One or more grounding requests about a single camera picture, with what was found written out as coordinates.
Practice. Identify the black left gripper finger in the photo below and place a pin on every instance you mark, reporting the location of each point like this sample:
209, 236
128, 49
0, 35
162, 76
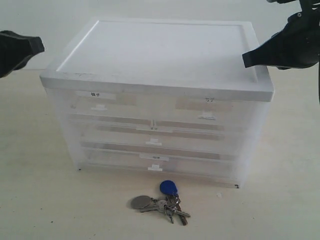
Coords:
16, 50

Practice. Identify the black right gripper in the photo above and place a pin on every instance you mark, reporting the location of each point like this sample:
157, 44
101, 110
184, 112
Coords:
296, 46

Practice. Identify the key bunch with blue fob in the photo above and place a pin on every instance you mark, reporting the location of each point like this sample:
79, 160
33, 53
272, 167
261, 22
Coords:
169, 205

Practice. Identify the white translucent drawer cabinet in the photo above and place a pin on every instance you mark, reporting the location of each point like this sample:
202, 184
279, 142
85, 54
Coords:
162, 59

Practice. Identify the middle wide clear drawer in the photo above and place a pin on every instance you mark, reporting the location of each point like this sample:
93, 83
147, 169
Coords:
183, 140

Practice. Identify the wide clear drawer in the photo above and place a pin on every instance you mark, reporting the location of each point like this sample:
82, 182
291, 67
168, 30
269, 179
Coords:
160, 163
183, 140

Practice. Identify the bottom wide clear drawer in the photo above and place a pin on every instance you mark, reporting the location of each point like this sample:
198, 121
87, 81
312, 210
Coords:
160, 163

